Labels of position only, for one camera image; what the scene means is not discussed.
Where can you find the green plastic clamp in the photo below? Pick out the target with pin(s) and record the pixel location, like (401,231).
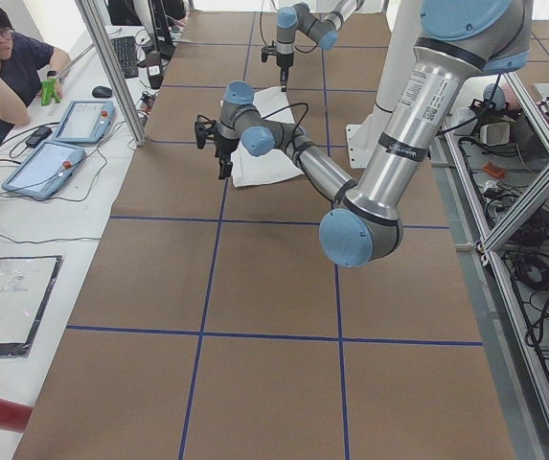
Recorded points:
(49,92)

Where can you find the aluminium camera post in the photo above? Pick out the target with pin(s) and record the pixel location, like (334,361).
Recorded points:
(93,21)

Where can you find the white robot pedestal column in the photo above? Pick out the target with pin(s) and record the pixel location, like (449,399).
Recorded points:
(399,62)

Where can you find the aluminium frame rack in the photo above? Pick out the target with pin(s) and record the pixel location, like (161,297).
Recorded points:
(501,231)

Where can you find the black power adapter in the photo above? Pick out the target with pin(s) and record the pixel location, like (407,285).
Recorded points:
(38,136)

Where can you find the blue teach pendant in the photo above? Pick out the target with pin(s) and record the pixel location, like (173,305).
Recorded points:
(85,122)
(45,170)

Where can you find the blue teach pendant near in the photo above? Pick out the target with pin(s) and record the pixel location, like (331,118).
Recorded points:
(45,170)

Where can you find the blue teach pendant far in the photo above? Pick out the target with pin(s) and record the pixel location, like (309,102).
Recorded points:
(85,122)

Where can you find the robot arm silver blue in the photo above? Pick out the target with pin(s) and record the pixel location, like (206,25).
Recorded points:
(436,46)
(298,19)

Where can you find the white long-sleeve printed shirt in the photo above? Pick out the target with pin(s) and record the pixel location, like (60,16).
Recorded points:
(256,161)

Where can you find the black keyboard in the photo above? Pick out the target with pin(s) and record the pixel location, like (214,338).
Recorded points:
(124,48)

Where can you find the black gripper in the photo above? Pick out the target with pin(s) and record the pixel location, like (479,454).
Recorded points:
(221,149)
(284,62)

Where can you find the black computer mouse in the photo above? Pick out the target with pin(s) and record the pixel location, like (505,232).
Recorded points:
(101,92)

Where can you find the seated person dark shirt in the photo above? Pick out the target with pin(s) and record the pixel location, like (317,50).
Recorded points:
(21,59)

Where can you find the orange plastic part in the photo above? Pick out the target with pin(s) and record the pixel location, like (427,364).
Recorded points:
(494,171)

